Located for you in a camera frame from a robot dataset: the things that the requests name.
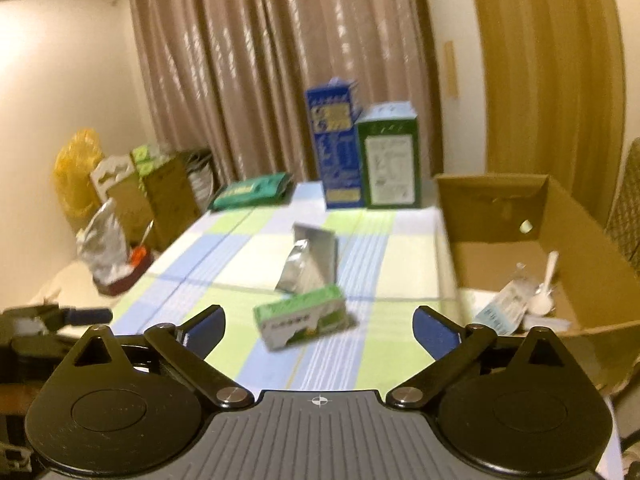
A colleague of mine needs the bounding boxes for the green wipes pack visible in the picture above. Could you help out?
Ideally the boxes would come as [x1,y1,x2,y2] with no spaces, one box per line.
[208,172,292,211]

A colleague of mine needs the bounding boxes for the green tissue packs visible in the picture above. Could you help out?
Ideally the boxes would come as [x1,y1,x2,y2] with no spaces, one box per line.
[130,144,172,177]

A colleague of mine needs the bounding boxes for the large cardboard box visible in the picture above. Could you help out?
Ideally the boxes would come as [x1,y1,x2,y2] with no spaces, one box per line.
[436,174,639,393]

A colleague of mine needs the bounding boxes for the beige curtain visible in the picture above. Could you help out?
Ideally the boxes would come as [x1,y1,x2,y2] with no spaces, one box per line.
[130,0,444,182]

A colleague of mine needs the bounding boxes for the brown cardboard boxes stack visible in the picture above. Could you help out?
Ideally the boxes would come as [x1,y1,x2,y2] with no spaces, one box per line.
[106,155,202,252]

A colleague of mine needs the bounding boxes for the clear bag metal rack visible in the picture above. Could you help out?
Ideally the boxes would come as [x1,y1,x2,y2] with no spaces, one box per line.
[512,261,541,294]

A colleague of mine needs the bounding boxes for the white plastic spoon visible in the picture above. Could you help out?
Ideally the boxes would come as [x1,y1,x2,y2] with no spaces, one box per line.
[527,250,559,316]

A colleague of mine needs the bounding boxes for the yellow plastic bag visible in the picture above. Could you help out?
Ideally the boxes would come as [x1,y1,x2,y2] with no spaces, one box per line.
[52,129,104,233]

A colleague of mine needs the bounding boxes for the wooden door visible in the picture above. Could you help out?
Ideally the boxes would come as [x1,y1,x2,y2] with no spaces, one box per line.
[475,0,625,223]

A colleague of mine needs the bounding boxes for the silver foil bag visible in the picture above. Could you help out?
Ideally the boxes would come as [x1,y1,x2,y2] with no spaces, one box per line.
[276,223,337,295]

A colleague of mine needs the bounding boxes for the dark wooden tray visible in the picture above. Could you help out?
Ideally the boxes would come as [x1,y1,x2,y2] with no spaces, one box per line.
[92,245,154,297]

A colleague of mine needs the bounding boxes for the white cutout cardboard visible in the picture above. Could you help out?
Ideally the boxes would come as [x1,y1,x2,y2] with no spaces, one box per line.
[90,155,136,202]

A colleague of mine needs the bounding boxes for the checkered tablecloth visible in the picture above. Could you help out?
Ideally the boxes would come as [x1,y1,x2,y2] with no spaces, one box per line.
[112,183,452,392]

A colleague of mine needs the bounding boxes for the quilted brown chair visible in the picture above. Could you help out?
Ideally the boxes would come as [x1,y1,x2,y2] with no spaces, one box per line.
[605,139,640,273]

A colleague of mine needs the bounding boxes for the clear blue label packet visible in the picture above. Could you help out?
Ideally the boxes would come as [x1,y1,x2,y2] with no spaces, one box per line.
[473,278,536,336]

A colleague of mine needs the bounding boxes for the blue tall carton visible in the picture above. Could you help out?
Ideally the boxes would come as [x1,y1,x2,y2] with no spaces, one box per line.
[305,77,363,209]

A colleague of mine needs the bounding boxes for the silver crumpled bag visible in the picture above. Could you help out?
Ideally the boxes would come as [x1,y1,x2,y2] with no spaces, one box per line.
[76,198,129,283]

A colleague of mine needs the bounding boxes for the green white spray box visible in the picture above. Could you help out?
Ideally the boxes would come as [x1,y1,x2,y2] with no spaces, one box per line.
[253,285,349,351]

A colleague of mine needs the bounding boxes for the dark green carton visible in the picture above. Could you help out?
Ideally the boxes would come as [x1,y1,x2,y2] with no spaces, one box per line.
[356,101,421,208]

